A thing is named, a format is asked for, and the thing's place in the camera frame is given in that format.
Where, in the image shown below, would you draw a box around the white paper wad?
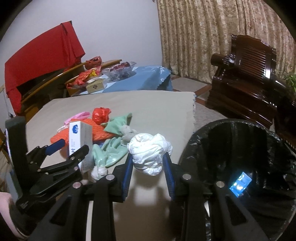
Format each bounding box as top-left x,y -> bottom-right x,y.
127,133 -> 173,176

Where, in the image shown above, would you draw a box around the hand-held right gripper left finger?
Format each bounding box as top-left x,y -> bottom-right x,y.
30,153 -> 135,241

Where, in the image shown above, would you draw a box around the orange foam net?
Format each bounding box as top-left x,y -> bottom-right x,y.
50,118 -> 121,151

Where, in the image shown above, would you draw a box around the blue printed packet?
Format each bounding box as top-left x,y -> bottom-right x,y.
229,172 -> 252,198

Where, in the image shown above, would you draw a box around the crumpled red plastic bag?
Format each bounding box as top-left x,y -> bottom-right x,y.
92,107 -> 111,126

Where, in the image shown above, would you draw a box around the clear bag of red fruit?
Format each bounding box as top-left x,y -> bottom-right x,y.
102,61 -> 137,81

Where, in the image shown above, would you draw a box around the blue tablecloth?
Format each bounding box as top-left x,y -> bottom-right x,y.
72,65 -> 173,96

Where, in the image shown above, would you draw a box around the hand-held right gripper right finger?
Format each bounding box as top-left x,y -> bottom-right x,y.
162,153 -> 271,241

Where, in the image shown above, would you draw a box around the white box with blue print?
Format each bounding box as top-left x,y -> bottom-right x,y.
69,120 -> 94,173

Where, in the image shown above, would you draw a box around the patterned beige curtain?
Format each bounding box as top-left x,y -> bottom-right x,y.
157,0 -> 296,86

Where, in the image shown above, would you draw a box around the red bag with dark print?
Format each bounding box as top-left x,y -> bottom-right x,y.
85,56 -> 102,69

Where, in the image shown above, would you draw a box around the bin with black liner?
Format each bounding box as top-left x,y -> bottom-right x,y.
177,118 -> 296,241

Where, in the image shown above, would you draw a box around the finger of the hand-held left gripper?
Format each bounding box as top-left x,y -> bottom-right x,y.
38,145 -> 90,176
26,138 -> 67,168

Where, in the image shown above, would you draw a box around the small white crumpled tissue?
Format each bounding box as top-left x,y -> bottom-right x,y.
91,166 -> 109,182

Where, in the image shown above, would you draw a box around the beige tablecloth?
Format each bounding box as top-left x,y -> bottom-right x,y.
25,91 -> 197,241

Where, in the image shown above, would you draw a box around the grey crumpled tissue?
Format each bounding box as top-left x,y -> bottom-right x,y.
120,125 -> 139,143

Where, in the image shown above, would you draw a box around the red cloth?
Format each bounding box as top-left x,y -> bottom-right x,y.
5,21 -> 85,114

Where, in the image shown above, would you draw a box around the dark wooden armchair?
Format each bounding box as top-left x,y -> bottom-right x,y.
205,35 -> 296,149

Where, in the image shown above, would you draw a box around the beige tissue box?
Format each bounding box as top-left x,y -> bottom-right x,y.
86,80 -> 106,94

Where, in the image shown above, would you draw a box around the green potted plant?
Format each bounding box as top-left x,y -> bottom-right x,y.
283,72 -> 296,93

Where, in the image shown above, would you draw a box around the red and yellow snack packets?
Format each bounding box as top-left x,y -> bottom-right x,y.
67,67 -> 102,90

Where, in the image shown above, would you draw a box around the pink plastic item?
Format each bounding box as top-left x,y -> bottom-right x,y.
64,112 -> 91,123

